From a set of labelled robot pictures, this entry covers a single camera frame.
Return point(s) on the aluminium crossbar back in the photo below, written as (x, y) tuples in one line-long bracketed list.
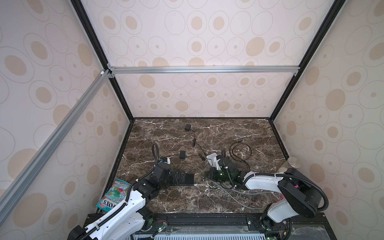
[(199, 70)]

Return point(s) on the green snack packet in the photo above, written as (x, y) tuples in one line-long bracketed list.
[(114, 195)]

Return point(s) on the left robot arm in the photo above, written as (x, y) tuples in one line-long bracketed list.
[(126, 218)]

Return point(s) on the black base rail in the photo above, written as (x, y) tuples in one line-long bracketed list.
[(144, 225)]

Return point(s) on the black corner frame post left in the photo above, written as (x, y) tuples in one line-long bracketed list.
[(96, 44)]

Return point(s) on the aluminium crossbar left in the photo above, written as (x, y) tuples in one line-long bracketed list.
[(24, 180)]

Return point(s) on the white rectangular box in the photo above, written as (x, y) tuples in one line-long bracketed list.
[(213, 161)]

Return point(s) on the black power adapter near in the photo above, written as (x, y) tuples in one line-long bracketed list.
[(182, 155)]

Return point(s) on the black corner frame post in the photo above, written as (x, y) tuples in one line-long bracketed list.
[(313, 47), (96, 44)]

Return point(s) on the aluminium crossbar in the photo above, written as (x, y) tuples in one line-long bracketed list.
[(24, 180), (199, 70)]

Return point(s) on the black network switch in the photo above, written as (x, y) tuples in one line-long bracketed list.
[(182, 179)]

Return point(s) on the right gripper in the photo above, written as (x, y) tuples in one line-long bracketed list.
[(212, 171)]

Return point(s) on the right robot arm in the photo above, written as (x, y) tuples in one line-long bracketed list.
[(302, 197)]

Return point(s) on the black corner frame post right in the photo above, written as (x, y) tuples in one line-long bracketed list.
[(313, 47)]

